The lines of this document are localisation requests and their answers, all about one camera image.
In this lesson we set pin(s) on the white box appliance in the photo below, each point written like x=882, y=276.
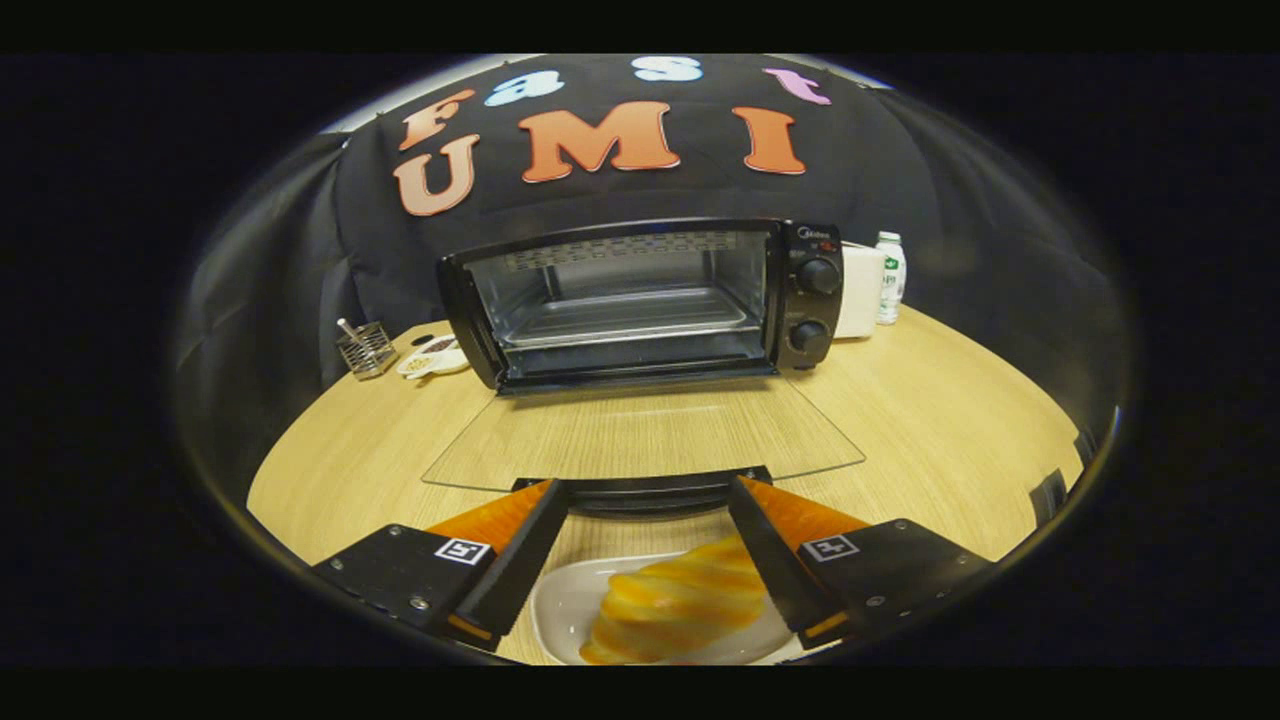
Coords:
x=858, y=290

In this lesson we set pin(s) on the black toaster oven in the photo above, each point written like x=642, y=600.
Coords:
x=800, y=300

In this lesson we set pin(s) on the white oval plate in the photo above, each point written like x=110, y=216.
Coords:
x=560, y=610

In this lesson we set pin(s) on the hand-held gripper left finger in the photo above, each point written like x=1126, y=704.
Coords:
x=520, y=565

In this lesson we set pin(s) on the clear plastic bottle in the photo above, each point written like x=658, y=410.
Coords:
x=890, y=285

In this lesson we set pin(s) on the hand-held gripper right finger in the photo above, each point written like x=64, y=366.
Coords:
x=780, y=570

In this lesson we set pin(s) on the small white snack dish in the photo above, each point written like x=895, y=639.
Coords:
x=432, y=358

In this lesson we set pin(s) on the yellow croissant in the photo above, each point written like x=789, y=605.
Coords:
x=680, y=605

